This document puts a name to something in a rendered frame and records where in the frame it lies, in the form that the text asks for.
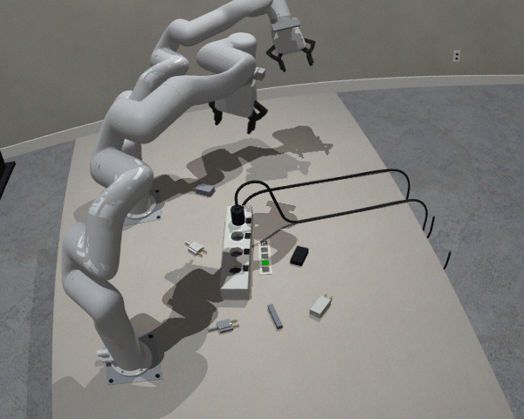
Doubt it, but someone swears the white rectangular plug with two brass pins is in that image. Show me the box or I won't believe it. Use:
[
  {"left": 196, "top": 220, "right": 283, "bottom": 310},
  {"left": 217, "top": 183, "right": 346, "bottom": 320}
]
[{"left": 309, "top": 294, "right": 332, "bottom": 318}]

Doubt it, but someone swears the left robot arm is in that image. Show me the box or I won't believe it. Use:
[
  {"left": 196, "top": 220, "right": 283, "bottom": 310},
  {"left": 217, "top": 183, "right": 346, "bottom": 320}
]
[{"left": 114, "top": 0, "right": 300, "bottom": 220}]

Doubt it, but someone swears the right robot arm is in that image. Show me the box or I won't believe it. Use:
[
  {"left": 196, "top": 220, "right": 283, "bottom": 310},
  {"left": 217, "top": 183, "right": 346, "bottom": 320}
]
[{"left": 62, "top": 32, "right": 265, "bottom": 377}]

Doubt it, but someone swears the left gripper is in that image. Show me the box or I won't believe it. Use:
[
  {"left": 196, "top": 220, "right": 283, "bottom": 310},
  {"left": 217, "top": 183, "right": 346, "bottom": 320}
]
[{"left": 266, "top": 27, "right": 315, "bottom": 72}]

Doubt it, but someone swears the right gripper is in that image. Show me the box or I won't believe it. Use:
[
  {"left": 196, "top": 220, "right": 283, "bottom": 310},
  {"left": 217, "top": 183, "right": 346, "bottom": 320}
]
[{"left": 209, "top": 79, "right": 268, "bottom": 134}]

